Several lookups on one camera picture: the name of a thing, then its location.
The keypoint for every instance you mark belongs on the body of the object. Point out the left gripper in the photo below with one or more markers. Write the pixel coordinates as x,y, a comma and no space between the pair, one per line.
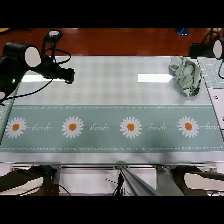
65,74

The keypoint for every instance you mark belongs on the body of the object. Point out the pale green T-shirt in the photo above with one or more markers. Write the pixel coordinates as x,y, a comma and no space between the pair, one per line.
185,76

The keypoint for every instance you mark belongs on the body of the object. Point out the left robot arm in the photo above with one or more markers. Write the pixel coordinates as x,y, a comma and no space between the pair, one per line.
13,63

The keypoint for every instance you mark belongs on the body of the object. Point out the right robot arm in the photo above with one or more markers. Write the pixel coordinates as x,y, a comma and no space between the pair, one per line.
200,181

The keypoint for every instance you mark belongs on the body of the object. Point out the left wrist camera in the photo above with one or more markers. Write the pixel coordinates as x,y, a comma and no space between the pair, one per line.
53,34

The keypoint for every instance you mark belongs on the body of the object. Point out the silver frame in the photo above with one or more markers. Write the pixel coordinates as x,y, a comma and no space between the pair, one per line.
140,185

